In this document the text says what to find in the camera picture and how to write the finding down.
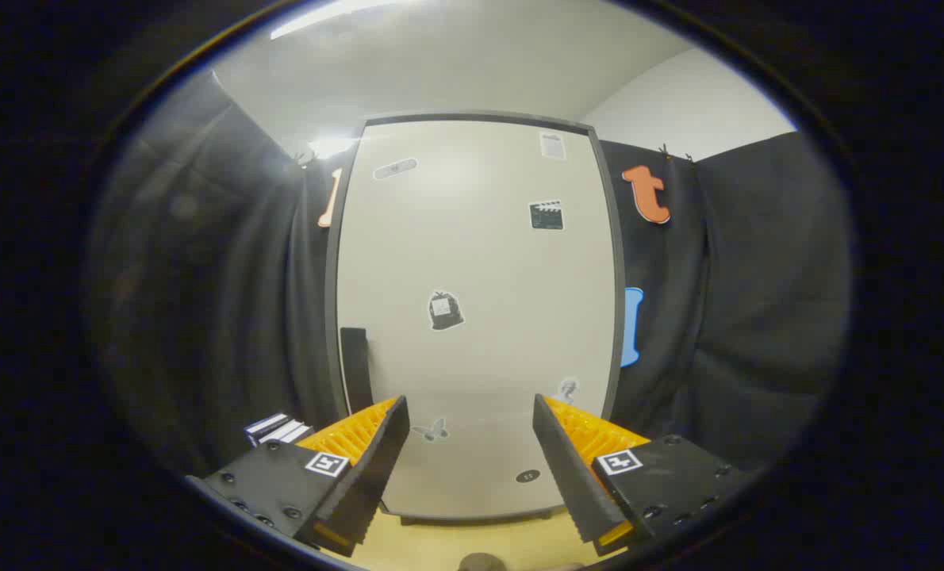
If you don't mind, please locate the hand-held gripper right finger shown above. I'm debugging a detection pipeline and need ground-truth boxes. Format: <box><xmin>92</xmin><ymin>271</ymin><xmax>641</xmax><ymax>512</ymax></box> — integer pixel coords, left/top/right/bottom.
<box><xmin>532</xmin><ymin>393</ymin><xmax>760</xmax><ymax>558</ymax></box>

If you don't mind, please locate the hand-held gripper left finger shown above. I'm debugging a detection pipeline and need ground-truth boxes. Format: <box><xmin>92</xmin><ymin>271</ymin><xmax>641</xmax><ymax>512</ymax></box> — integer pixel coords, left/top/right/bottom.
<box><xmin>186</xmin><ymin>395</ymin><xmax>411</xmax><ymax>558</ymax></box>

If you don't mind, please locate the black cabinet door handle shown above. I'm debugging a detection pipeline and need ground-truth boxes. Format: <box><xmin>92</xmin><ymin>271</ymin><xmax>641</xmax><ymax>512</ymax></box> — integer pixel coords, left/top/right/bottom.
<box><xmin>340</xmin><ymin>327</ymin><xmax>375</xmax><ymax>414</ymax></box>

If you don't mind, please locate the white shoe cabinet door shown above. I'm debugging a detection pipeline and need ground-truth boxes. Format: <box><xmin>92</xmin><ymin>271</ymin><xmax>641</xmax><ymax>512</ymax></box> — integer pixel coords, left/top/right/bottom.
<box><xmin>335</xmin><ymin>119</ymin><xmax>620</xmax><ymax>522</ymax></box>

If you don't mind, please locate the stack of small books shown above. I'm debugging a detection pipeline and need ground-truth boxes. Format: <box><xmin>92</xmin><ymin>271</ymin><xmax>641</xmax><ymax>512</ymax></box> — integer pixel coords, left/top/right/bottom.
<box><xmin>244</xmin><ymin>412</ymin><xmax>315</xmax><ymax>450</ymax></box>

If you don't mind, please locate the black backdrop cloth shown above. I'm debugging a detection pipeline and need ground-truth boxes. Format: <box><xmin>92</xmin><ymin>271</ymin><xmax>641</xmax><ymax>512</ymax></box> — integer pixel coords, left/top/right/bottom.
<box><xmin>90</xmin><ymin>70</ymin><xmax>851</xmax><ymax>481</ymax></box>

